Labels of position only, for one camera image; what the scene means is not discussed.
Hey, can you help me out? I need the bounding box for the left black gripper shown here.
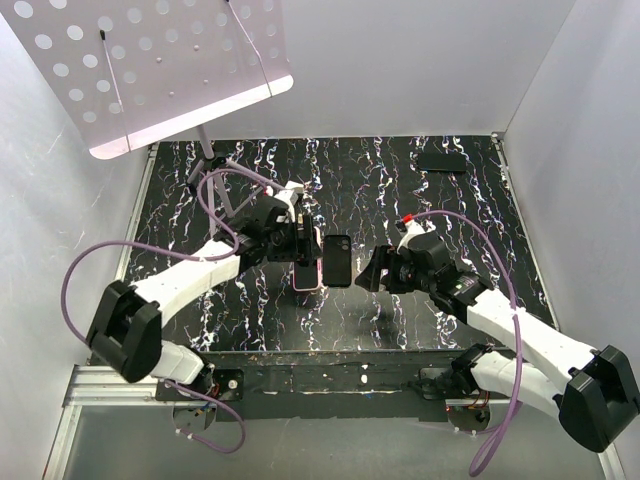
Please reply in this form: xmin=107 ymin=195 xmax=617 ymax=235
xmin=264 ymin=215 xmax=321 ymax=263

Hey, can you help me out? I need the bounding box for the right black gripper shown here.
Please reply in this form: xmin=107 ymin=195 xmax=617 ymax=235
xmin=354 ymin=245 xmax=434 ymax=294

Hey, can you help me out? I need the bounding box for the bare black phone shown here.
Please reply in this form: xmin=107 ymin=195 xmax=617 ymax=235
xmin=416 ymin=152 xmax=467 ymax=174

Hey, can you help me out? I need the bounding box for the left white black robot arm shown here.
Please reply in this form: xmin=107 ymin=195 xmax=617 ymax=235
xmin=86 ymin=195 xmax=321 ymax=400

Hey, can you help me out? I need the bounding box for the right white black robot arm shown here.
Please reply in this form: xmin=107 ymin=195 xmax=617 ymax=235
xmin=355 ymin=233 xmax=639 ymax=453

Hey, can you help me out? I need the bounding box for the music stand tripod pole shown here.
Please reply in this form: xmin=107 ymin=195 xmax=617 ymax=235
xmin=187 ymin=125 xmax=284 ymax=238

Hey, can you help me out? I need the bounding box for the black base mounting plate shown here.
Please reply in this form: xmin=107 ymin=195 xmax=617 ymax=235
xmin=154 ymin=349 xmax=516 ymax=424

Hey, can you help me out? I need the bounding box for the perforated music stand desk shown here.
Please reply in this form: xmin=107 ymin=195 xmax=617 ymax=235
xmin=1 ymin=1 xmax=294 ymax=160

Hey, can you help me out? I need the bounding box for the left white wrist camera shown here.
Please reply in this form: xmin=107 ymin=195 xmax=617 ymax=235
xmin=275 ymin=181 xmax=304 ymax=210

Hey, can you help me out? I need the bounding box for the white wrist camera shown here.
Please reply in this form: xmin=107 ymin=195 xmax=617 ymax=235
xmin=396 ymin=214 xmax=426 ymax=248
xmin=275 ymin=181 xmax=304 ymax=210

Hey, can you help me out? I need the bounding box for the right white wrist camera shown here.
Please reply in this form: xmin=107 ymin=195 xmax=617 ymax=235
xmin=396 ymin=214 xmax=426 ymax=248

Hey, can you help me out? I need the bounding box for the left aluminium side rail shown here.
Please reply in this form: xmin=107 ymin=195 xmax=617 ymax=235
xmin=103 ymin=142 xmax=160 ymax=293

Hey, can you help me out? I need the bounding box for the aluminium side rail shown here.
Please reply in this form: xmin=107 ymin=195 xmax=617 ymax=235
xmin=490 ymin=131 xmax=561 ymax=332
xmin=103 ymin=142 xmax=160 ymax=293

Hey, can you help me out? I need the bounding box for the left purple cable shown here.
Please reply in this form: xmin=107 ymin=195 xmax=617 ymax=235
xmin=60 ymin=168 xmax=286 ymax=455

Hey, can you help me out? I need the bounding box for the purple cable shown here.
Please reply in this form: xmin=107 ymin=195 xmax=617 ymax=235
xmin=412 ymin=209 xmax=524 ymax=477
xmin=60 ymin=168 xmax=286 ymax=455

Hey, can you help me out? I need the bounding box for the right aluminium side rail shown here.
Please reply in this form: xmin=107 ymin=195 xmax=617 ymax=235
xmin=490 ymin=131 xmax=561 ymax=332

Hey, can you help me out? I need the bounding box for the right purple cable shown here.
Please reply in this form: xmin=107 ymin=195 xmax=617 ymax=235
xmin=412 ymin=209 xmax=524 ymax=477

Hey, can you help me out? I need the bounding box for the aluminium front rail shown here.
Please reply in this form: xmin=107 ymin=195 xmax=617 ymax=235
xmin=63 ymin=364 xmax=566 ymax=407

